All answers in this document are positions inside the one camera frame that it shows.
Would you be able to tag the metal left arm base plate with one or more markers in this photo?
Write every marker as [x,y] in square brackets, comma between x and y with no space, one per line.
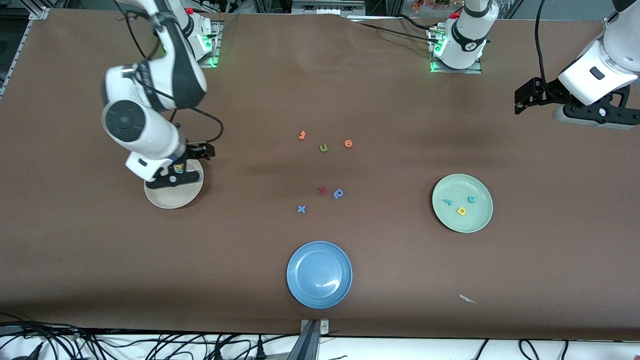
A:
[457,71]

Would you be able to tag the grey metal box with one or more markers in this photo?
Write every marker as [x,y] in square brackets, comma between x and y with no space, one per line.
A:
[327,7]

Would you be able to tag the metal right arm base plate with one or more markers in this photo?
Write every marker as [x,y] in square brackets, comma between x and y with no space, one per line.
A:
[216,50]

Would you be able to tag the blue rounded foam letter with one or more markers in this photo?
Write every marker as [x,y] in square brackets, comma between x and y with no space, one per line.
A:
[338,193]

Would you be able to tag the aluminium frame rail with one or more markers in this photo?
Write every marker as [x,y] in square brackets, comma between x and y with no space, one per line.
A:
[610,24]
[39,13]

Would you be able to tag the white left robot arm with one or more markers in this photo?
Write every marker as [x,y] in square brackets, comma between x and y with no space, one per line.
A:
[462,60]

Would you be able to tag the beige brown round plate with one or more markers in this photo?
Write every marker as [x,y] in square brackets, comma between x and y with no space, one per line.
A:
[175,197]

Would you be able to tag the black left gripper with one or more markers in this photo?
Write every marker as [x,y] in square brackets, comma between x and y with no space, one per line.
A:
[546,90]

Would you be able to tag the blue round plate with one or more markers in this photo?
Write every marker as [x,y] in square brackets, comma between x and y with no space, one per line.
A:
[319,274]

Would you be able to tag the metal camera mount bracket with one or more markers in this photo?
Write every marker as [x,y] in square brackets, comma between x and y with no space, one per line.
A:
[314,332]

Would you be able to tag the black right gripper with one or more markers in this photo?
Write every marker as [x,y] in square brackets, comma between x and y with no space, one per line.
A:
[192,150]

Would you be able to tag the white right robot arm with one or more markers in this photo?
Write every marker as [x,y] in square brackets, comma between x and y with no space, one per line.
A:
[155,140]

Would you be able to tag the orange red decoration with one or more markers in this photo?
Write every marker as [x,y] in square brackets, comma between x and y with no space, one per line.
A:
[430,4]

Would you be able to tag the light green round plate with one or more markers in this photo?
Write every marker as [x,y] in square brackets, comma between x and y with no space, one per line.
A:
[462,225]

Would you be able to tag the white paper scrap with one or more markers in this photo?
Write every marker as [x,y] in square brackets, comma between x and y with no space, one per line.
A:
[467,299]

